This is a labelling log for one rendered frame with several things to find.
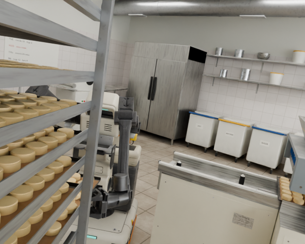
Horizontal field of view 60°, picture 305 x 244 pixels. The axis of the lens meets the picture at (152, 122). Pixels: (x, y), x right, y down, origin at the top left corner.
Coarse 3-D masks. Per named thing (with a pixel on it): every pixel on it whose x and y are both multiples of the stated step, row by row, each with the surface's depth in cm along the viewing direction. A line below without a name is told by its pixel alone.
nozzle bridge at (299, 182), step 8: (296, 136) 177; (288, 144) 180; (296, 144) 148; (304, 144) 151; (288, 152) 180; (296, 152) 127; (304, 152) 130; (296, 160) 121; (304, 160) 117; (296, 168) 119; (304, 168) 118; (296, 176) 119; (304, 176) 118; (296, 184) 120; (304, 184) 118; (304, 192) 119
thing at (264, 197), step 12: (168, 168) 167; (180, 168) 164; (192, 180) 161; (204, 180) 158; (216, 180) 155; (228, 192) 153; (240, 192) 150; (252, 192) 148; (264, 192) 146; (276, 204) 143
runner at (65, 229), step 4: (76, 212) 87; (72, 216) 83; (76, 216) 88; (68, 220) 80; (72, 220) 84; (68, 224) 80; (64, 228) 77; (68, 228) 81; (60, 232) 74; (64, 232) 78; (56, 236) 72; (60, 236) 75; (56, 240) 72; (60, 240) 75
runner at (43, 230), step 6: (78, 186) 84; (72, 192) 79; (78, 192) 85; (66, 198) 75; (72, 198) 80; (66, 204) 76; (60, 210) 71; (54, 216) 68; (48, 222) 64; (54, 222) 68; (42, 228) 61; (48, 228) 65; (36, 234) 59; (42, 234) 62; (30, 240) 56; (36, 240) 59
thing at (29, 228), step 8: (64, 184) 84; (56, 192) 79; (64, 192) 83; (48, 200) 74; (56, 200) 77; (40, 208) 71; (48, 208) 72; (56, 208) 74; (32, 216) 65; (40, 216) 67; (48, 216) 70; (24, 224) 62; (32, 224) 66; (40, 224) 66; (16, 232) 60; (24, 232) 60; (32, 232) 63; (8, 240) 56; (16, 240) 57; (24, 240) 60
